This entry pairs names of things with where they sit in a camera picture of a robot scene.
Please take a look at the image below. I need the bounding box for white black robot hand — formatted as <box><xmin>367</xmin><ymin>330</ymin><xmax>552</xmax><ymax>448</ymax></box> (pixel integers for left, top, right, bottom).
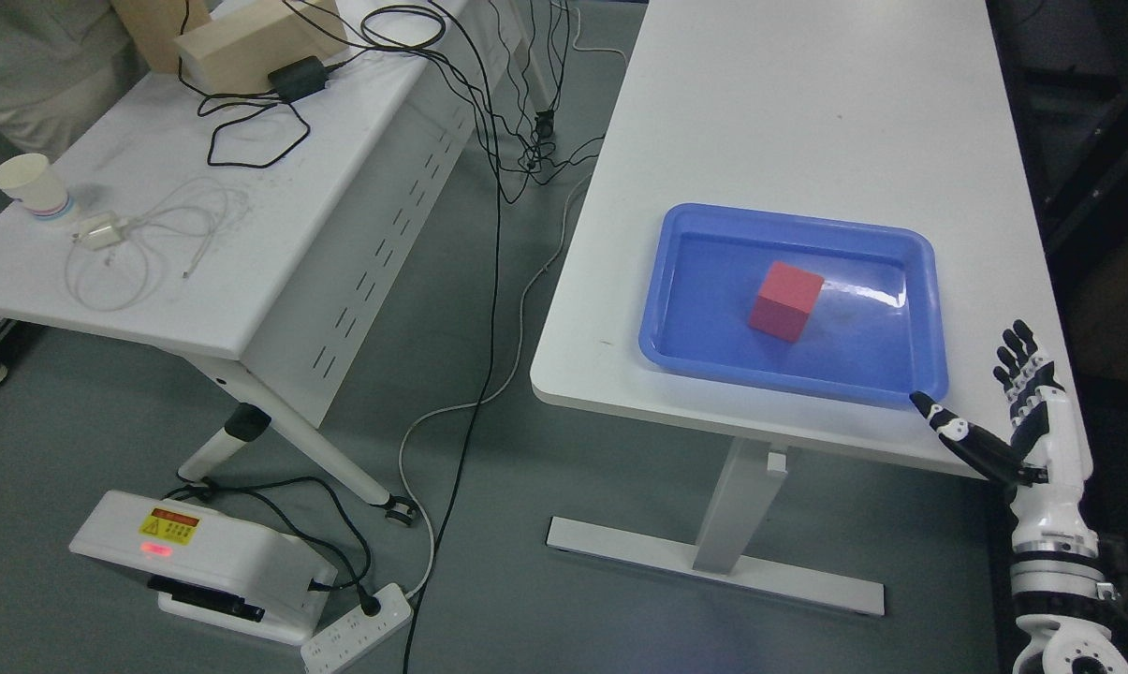
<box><xmin>909</xmin><ymin>319</ymin><xmax>1099</xmax><ymax>559</ymax></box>

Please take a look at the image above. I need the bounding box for pink foam block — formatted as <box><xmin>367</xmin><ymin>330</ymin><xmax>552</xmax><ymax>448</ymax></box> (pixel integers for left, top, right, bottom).
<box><xmin>747</xmin><ymin>260</ymin><xmax>825</xmax><ymax>343</ymax></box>

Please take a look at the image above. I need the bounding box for white robot forearm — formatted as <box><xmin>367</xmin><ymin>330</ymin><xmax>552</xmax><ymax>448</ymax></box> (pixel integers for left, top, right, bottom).
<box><xmin>1010</xmin><ymin>546</ymin><xmax>1128</xmax><ymax>673</ymax></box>

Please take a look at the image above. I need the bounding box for blue plastic tray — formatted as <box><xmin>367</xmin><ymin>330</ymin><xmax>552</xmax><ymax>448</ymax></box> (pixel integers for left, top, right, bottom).
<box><xmin>637</xmin><ymin>203</ymin><xmax>950</xmax><ymax>408</ymax></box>

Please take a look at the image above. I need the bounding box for black metal shelf rack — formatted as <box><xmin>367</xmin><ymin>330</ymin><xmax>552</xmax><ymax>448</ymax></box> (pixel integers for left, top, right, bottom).
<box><xmin>987</xmin><ymin>1</ymin><xmax>1128</xmax><ymax>658</ymax></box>

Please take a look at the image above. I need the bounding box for white standing desk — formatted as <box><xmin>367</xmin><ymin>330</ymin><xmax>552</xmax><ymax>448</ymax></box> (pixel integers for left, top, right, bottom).
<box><xmin>530</xmin><ymin>1</ymin><xmax>1089</xmax><ymax>617</ymax></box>

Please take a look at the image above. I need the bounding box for white power strip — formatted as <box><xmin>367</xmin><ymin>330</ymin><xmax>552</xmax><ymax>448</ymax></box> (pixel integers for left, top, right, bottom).
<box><xmin>300</xmin><ymin>583</ymin><xmax>411</xmax><ymax>673</ymax></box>

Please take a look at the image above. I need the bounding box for white folding table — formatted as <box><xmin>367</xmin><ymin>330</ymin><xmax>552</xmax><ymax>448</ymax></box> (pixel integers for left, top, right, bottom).
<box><xmin>0</xmin><ymin>1</ymin><xmax>520</xmax><ymax>523</ymax></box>

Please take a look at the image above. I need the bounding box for black power adapter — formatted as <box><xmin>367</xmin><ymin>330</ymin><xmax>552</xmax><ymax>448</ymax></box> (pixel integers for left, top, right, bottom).
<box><xmin>268</xmin><ymin>56</ymin><xmax>331</xmax><ymax>103</ymax></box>

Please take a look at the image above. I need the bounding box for white charging dock box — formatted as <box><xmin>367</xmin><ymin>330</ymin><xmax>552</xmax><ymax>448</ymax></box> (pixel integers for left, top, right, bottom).
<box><xmin>68</xmin><ymin>491</ymin><xmax>337</xmax><ymax>647</ymax></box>

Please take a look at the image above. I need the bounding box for light wooden box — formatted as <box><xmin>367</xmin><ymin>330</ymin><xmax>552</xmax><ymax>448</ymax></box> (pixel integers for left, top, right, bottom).
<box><xmin>174</xmin><ymin>1</ymin><xmax>349</xmax><ymax>95</ymax></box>

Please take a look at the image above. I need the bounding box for white paper cup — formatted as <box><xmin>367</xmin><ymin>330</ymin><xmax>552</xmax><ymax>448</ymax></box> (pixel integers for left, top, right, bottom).
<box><xmin>0</xmin><ymin>153</ymin><xmax>80</xmax><ymax>227</ymax></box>

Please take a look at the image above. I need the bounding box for person in beige clothes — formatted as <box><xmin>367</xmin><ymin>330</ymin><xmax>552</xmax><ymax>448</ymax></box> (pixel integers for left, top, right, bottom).
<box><xmin>0</xmin><ymin>1</ymin><xmax>148</xmax><ymax>161</ymax></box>

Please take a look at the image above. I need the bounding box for long black floor cable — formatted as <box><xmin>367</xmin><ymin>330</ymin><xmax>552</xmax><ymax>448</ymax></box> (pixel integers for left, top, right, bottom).
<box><xmin>400</xmin><ymin>0</ymin><xmax>508</xmax><ymax>674</ymax></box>

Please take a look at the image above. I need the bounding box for white charger with cable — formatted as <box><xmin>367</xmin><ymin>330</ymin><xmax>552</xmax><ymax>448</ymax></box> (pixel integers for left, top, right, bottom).
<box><xmin>63</xmin><ymin>176</ymin><xmax>252</xmax><ymax>314</ymax></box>

